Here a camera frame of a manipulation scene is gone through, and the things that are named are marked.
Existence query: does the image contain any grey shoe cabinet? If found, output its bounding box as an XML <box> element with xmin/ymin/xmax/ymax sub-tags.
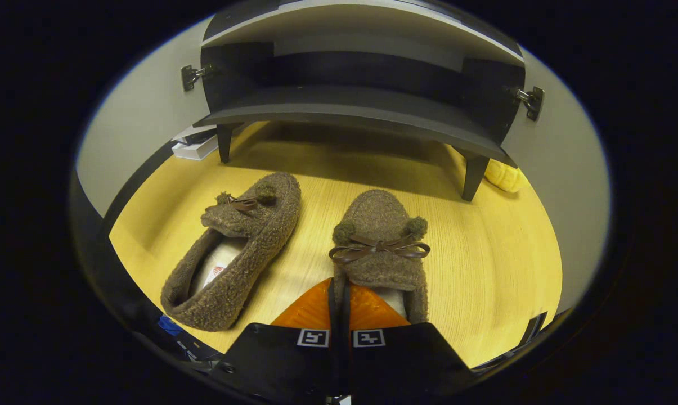
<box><xmin>201</xmin><ymin>0</ymin><xmax>526</xmax><ymax>202</ymax></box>

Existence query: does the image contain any brown fuzzy shoe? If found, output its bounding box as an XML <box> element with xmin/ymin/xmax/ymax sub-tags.
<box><xmin>160</xmin><ymin>172</ymin><xmax>302</xmax><ymax>331</ymax></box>
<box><xmin>329</xmin><ymin>189</ymin><xmax>431</xmax><ymax>326</ymax></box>

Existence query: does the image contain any yellow plush object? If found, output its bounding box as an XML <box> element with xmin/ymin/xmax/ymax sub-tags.
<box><xmin>484</xmin><ymin>159</ymin><xmax>528</xmax><ymax>194</ymax></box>

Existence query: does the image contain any grey shoe cabinet door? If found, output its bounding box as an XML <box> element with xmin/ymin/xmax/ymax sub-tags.
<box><xmin>502</xmin><ymin>48</ymin><xmax>610</xmax><ymax>313</ymax></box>
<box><xmin>77</xmin><ymin>17</ymin><xmax>215</xmax><ymax>217</ymax></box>

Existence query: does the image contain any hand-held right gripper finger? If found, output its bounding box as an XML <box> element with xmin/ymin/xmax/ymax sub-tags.
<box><xmin>342</xmin><ymin>284</ymin><xmax>474</xmax><ymax>397</ymax></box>
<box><xmin>215</xmin><ymin>278</ymin><xmax>340</xmax><ymax>403</ymax></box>

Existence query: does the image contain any stack of books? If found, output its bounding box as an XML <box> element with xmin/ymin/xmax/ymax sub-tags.
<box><xmin>171</xmin><ymin>125</ymin><xmax>220</xmax><ymax>161</ymax></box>

